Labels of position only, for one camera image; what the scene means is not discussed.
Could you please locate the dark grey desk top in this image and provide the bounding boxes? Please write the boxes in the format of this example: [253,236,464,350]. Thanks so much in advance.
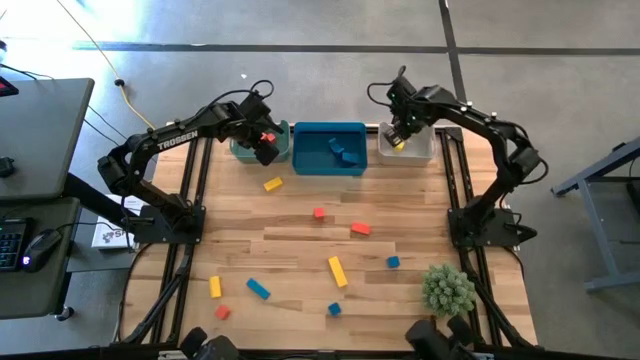
[0,196,81,321]

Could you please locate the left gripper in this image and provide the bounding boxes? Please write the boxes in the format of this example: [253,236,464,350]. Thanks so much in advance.
[234,117,286,167]

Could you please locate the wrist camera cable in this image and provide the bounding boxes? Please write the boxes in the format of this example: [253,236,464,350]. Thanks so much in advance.
[366,64,407,109]
[197,78,275,124]

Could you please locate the yellow cable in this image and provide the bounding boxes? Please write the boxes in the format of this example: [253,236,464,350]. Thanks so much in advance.
[54,0,164,141]

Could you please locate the long yellow block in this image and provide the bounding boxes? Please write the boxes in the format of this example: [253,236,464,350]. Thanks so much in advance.
[327,255,350,289]

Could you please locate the black computer mouse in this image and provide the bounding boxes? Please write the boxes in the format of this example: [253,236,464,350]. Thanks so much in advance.
[22,228,64,274]

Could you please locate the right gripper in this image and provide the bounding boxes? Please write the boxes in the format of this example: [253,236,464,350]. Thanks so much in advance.
[384,99,429,147]

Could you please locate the thin black cable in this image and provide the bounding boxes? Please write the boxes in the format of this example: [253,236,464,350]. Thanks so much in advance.
[0,63,151,151]

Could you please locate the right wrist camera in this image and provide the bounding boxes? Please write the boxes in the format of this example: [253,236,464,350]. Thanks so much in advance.
[385,74,419,109]

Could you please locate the black arm base cable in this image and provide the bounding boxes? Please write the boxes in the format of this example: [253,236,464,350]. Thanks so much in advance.
[115,242,151,346]

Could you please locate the green artificial plant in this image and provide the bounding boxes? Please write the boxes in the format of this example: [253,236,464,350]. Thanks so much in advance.
[422,263,478,320]

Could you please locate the long blue block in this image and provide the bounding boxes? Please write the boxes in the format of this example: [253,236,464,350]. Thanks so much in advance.
[245,277,272,301]

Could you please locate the green plastic bin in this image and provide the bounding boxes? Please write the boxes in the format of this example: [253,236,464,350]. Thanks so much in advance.
[229,119,292,165]

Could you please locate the white printed paper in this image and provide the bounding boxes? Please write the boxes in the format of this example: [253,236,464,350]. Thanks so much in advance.
[91,194,144,250]

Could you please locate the white plastic bin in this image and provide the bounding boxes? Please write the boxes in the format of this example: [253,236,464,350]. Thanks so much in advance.
[377,121,436,168]

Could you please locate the blue-grey metal table frame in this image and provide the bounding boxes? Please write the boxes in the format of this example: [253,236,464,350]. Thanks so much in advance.
[549,135,640,294]

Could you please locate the black desk device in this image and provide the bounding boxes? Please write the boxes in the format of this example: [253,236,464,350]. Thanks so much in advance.
[0,74,20,98]

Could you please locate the black keyboard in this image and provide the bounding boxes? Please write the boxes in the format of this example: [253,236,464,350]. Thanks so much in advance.
[0,218,29,273]

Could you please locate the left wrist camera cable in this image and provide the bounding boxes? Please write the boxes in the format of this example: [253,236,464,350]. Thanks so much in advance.
[197,78,275,124]

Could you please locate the black aluminium table frame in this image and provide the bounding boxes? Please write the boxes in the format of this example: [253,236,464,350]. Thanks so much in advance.
[112,122,539,354]

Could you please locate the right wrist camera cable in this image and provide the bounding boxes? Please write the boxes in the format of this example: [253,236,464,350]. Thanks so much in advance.
[366,64,407,109]

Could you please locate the blue plastic bin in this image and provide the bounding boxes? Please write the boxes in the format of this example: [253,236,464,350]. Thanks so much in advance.
[292,121,369,177]

